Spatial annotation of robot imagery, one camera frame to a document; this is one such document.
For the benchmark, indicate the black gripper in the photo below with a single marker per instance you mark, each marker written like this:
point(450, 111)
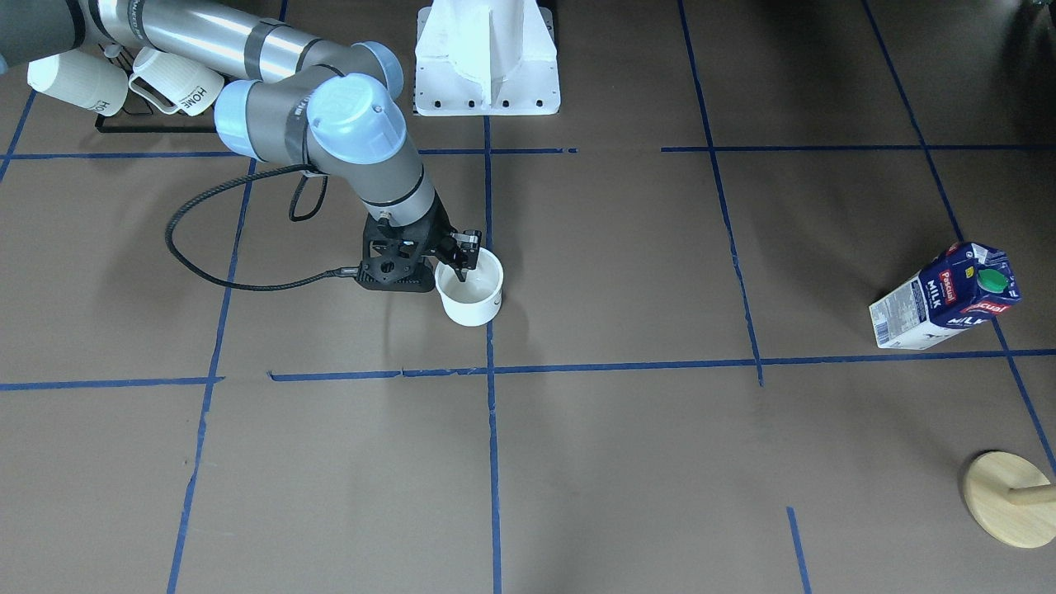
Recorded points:
point(440, 233)

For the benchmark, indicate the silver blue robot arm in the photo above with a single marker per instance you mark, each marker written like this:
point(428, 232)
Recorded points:
point(300, 102)

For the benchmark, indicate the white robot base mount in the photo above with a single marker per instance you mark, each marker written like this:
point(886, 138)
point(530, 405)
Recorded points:
point(486, 58)

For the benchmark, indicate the wooden stand with round base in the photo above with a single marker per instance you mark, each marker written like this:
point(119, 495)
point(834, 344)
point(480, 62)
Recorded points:
point(1010, 499)

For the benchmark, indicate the blue Pascual milk carton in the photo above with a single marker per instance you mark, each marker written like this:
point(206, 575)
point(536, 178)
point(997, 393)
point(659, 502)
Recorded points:
point(963, 287)

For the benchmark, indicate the white ribbed HOME mug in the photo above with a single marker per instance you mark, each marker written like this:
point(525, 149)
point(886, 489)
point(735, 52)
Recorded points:
point(82, 80)

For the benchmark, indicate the white smiley face mug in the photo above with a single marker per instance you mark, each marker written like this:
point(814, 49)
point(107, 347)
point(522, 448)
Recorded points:
point(475, 301)

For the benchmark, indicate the white mug beside rack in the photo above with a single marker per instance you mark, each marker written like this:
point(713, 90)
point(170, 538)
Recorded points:
point(173, 83)

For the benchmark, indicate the brown paper table cover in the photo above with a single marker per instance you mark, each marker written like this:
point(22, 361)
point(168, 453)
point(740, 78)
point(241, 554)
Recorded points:
point(682, 392)

